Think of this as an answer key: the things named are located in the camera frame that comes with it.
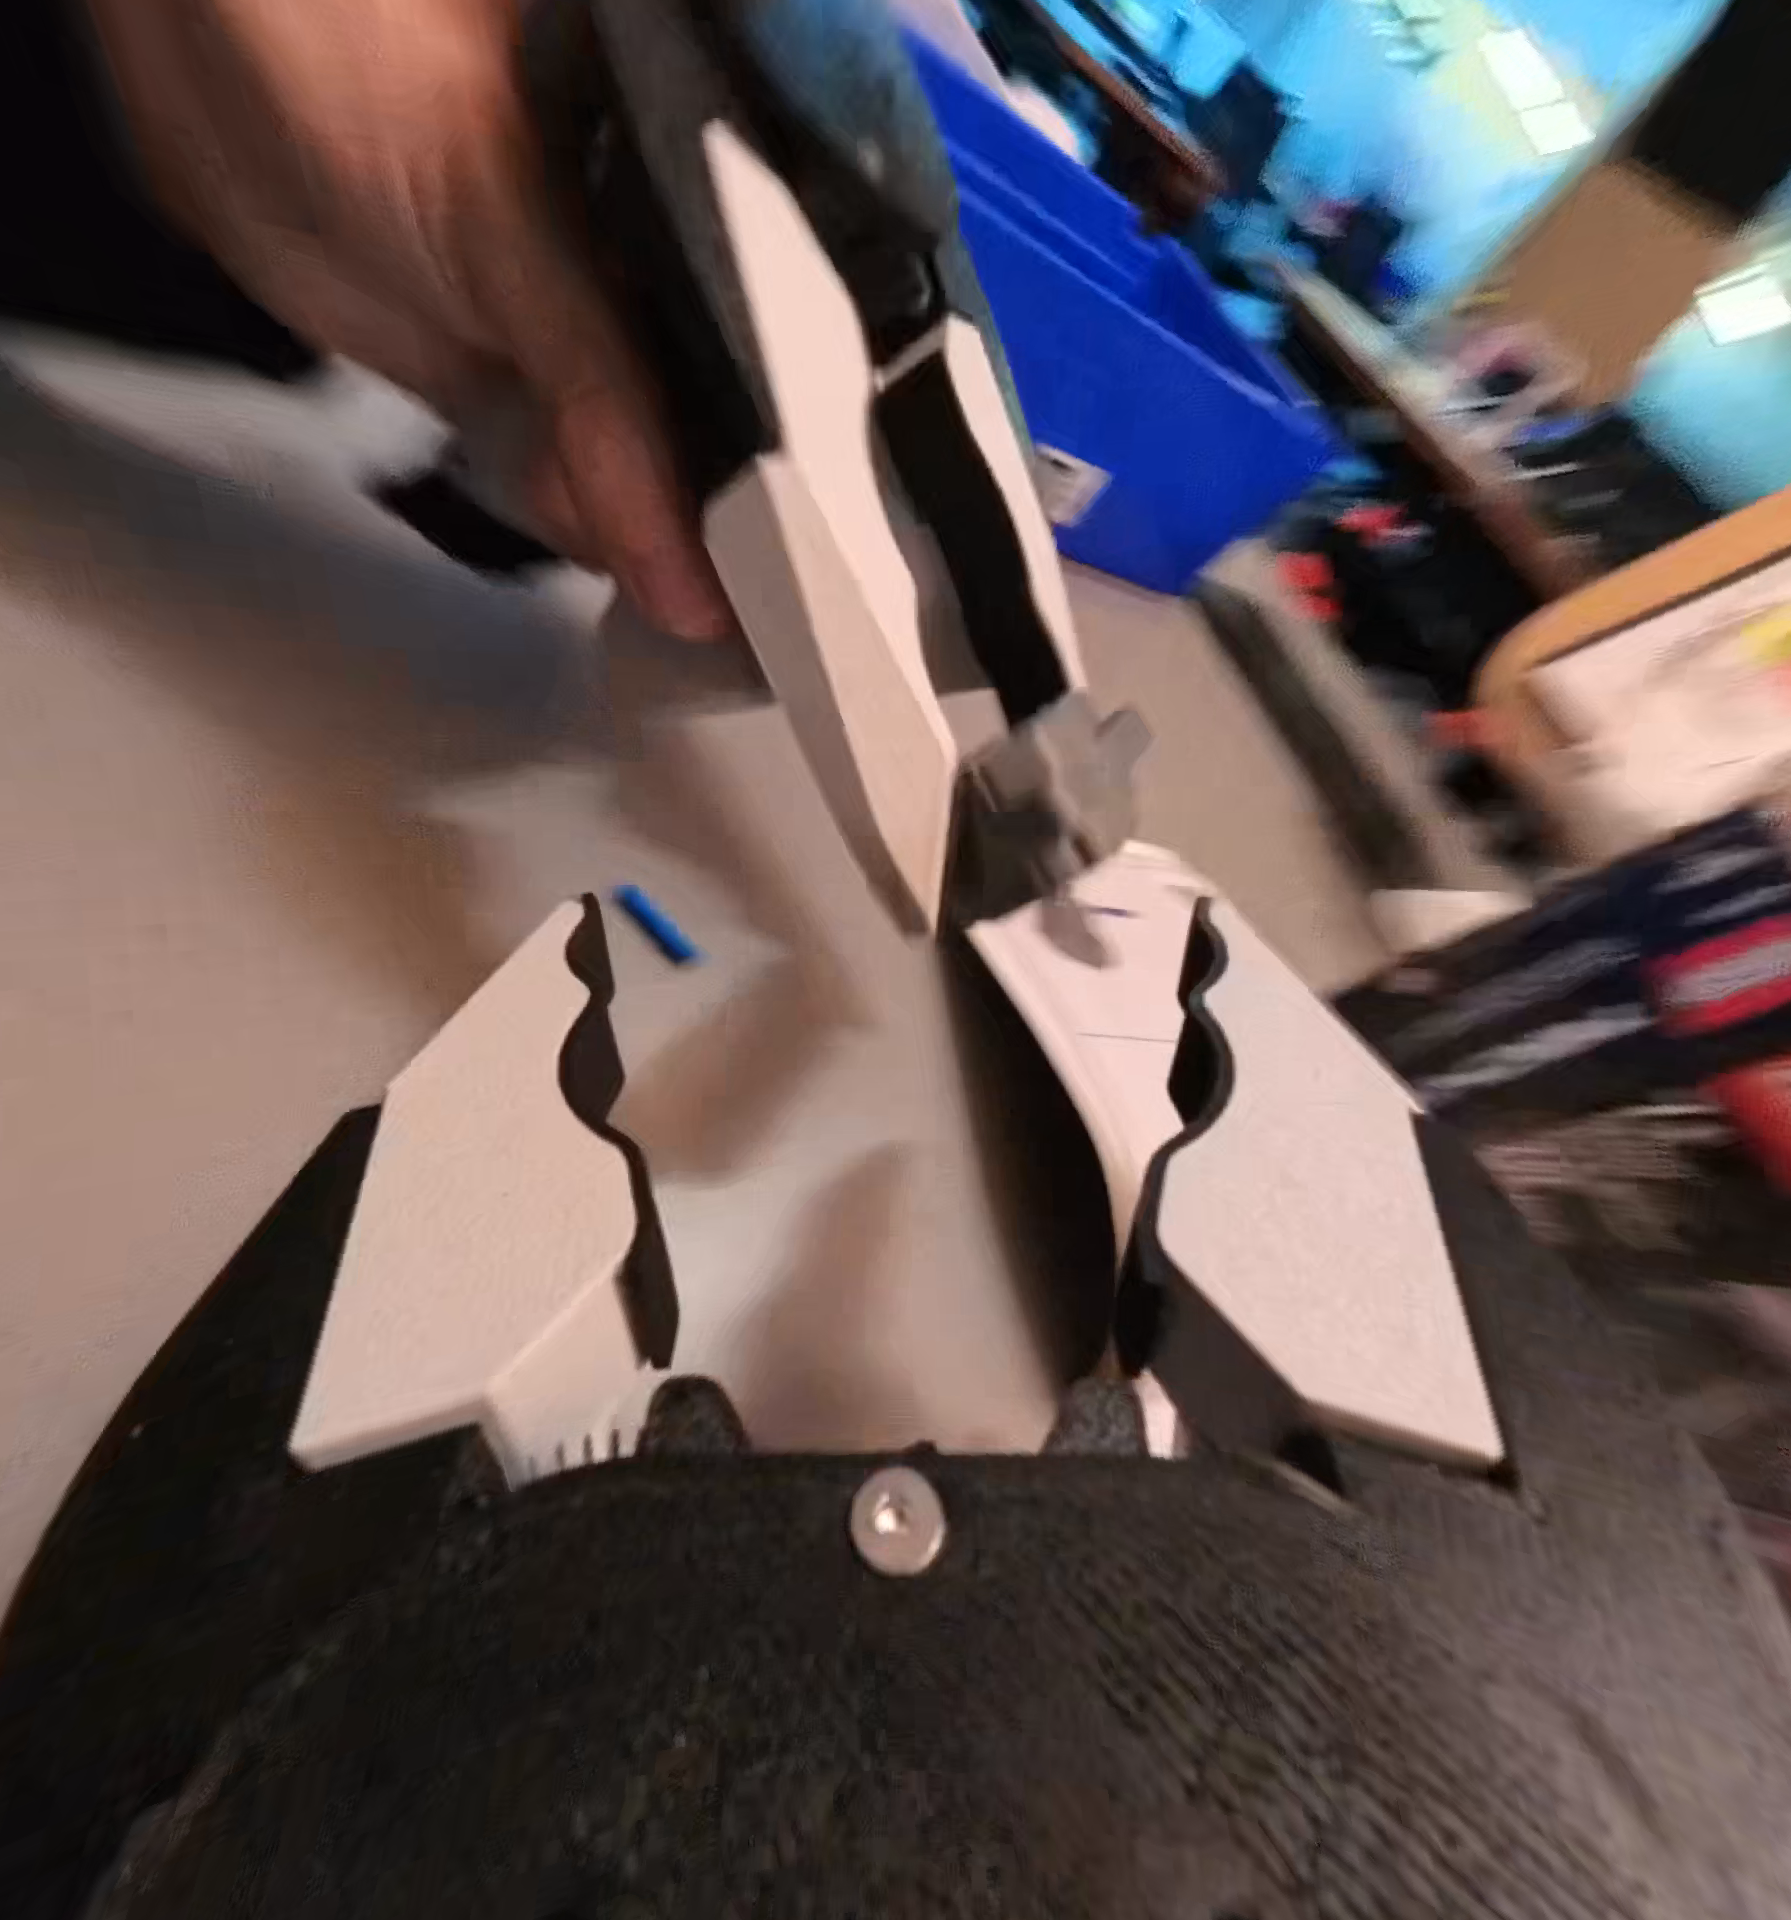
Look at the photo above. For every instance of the background wooden table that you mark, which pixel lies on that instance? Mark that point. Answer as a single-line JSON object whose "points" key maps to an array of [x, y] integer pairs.
{"points": [[1435, 435]]}

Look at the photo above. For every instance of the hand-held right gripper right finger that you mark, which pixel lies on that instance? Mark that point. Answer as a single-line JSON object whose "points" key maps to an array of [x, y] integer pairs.
{"points": [[1314, 1215]]}

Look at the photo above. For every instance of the person's left forearm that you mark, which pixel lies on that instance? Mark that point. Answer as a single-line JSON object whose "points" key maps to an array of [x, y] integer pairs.
{"points": [[25, 166]]}

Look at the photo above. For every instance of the open instruction booklet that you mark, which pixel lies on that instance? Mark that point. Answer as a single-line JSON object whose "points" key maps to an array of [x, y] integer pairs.
{"points": [[1084, 1004]]}

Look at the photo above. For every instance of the small blue toy pin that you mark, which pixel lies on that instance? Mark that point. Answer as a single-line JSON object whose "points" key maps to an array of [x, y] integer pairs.
{"points": [[656, 923]]}

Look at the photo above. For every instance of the white printed board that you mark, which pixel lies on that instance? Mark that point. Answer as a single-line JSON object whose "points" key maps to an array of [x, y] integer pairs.
{"points": [[1704, 674]]}

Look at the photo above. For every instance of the black toy set box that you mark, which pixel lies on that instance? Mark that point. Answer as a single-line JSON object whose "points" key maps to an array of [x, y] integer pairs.
{"points": [[1659, 975]]}

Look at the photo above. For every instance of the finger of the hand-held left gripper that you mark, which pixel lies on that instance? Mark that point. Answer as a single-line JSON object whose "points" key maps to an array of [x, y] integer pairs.
{"points": [[1022, 496], [836, 601]]}

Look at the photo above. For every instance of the grey toy motor block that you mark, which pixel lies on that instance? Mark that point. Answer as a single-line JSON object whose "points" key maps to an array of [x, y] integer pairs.
{"points": [[1052, 789]]}

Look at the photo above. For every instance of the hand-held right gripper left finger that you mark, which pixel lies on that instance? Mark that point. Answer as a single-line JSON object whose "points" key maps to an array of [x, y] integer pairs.
{"points": [[461, 1215]]}

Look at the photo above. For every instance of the blue storage bin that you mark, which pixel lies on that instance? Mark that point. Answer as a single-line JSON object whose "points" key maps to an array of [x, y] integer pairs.
{"points": [[985, 120], [1135, 405]]}

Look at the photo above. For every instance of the grey desk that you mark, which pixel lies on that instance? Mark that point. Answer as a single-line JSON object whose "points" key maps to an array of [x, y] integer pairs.
{"points": [[159, 900]]}

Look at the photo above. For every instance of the person's left hand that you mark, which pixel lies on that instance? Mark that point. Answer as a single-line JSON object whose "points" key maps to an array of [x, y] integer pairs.
{"points": [[385, 255]]}

